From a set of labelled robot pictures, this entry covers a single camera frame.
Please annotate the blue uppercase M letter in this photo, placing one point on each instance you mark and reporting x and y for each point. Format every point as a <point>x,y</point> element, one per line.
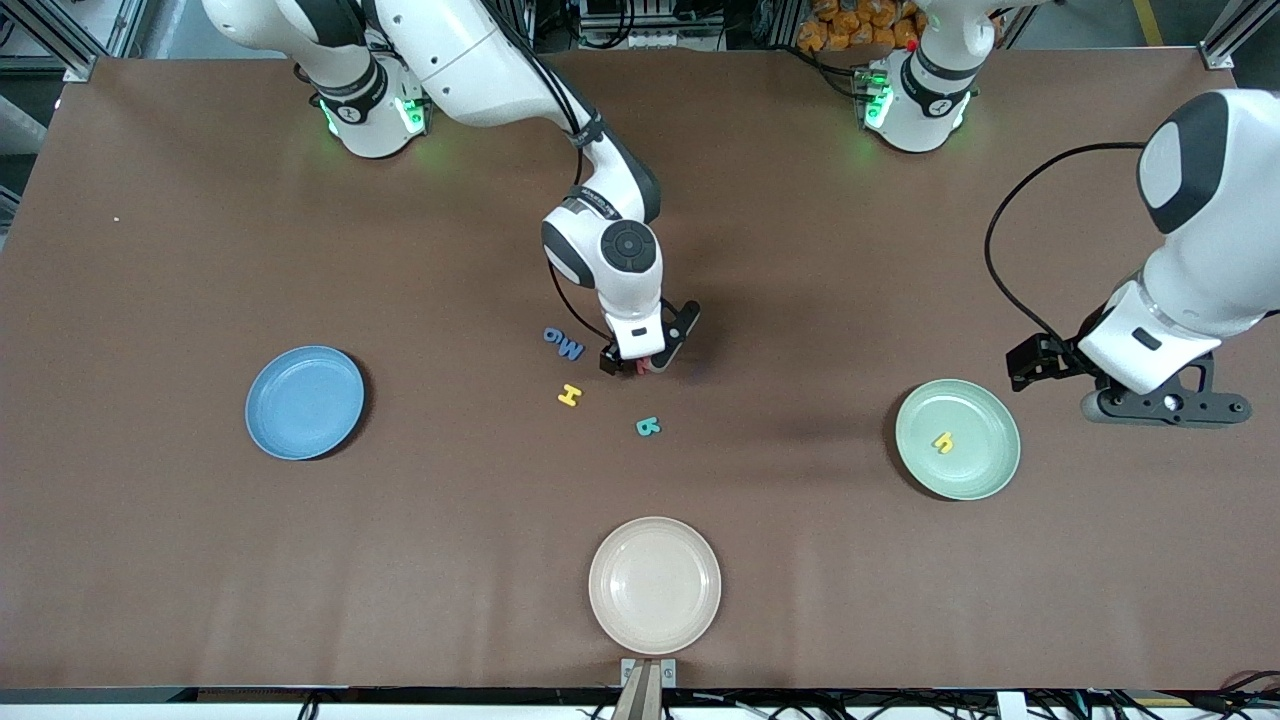
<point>570,350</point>

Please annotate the teal uppercase R letter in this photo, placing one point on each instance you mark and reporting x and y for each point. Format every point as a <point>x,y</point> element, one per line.
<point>645,428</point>

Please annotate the yellow lowercase h letter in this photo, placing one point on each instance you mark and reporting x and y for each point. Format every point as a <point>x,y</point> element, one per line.
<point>941,441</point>

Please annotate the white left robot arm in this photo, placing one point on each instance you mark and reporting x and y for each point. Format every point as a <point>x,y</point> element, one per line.
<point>1220,250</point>

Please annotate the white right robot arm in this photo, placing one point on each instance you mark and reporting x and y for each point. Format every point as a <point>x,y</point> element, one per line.
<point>470,60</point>

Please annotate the yellow uppercase H letter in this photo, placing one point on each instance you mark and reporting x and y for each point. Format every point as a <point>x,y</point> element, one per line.
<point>569,396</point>

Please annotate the green plate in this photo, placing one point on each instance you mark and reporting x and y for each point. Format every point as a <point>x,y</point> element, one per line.
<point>975,465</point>

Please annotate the beige plate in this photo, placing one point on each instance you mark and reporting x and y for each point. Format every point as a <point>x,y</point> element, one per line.
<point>655,585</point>

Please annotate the blue plate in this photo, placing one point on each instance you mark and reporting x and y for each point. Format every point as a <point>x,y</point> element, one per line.
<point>305,403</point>

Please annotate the white plastic block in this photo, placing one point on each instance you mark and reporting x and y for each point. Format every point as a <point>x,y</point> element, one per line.
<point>1011,706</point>

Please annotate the bag of oranges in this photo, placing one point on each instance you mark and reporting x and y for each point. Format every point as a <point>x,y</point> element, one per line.
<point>850,25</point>

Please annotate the aluminium frame profile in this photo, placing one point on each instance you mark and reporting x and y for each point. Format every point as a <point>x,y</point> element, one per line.
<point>1220,52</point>
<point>80,68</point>

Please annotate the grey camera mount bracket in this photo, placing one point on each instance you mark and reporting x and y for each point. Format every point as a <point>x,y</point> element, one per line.
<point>640,700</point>

